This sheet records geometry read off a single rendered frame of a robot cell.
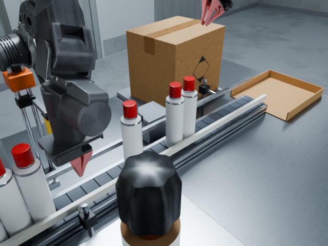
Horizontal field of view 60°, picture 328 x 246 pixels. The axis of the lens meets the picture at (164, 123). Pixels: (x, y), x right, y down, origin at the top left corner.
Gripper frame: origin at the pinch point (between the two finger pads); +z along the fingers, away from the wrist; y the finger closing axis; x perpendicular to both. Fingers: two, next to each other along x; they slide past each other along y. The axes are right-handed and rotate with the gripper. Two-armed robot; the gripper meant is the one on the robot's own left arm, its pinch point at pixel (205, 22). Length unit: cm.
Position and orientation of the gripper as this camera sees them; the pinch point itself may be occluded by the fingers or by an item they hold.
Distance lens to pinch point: 99.0
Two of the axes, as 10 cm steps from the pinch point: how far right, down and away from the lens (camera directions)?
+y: 7.5, 3.8, -5.4
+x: 5.1, 2.0, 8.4
